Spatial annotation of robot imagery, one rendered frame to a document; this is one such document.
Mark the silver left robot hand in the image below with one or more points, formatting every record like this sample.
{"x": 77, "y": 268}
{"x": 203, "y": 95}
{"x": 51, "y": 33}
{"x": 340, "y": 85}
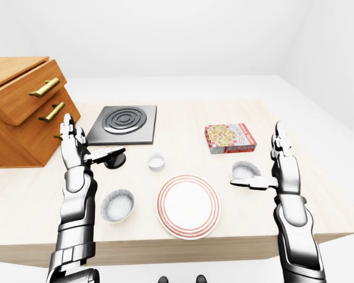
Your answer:
{"x": 72, "y": 153}

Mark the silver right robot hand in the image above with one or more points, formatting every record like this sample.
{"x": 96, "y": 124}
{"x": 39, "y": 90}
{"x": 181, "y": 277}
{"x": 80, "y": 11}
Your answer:
{"x": 286, "y": 171}

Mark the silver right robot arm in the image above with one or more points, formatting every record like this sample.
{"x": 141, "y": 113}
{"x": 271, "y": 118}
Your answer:
{"x": 298, "y": 236}

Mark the patterned grey bowl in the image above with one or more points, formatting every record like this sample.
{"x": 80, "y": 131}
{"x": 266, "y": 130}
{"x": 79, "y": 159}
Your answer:
{"x": 245, "y": 170}
{"x": 117, "y": 205}

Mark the flat dark stove plate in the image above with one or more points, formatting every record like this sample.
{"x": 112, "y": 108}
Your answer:
{"x": 124, "y": 125}

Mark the white plate with red rings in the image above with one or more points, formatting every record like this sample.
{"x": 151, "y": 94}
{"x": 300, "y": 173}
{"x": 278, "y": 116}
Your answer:
{"x": 188, "y": 206}

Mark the wooden cabinet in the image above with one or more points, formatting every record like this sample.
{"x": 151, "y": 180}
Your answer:
{"x": 14, "y": 126}

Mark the printed cookie box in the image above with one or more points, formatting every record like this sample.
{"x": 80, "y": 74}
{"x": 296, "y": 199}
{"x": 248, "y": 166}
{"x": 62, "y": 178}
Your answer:
{"x": 230, "y": 138}

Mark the small white ramekin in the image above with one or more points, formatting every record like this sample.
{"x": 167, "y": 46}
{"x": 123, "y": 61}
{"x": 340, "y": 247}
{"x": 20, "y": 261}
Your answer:
{"x": 156, "y": 162}

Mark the small dark shape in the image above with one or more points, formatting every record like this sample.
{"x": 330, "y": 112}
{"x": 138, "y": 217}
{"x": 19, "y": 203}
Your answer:
{"x": 163, "y": 279}
{"x": 201, "y": 279}

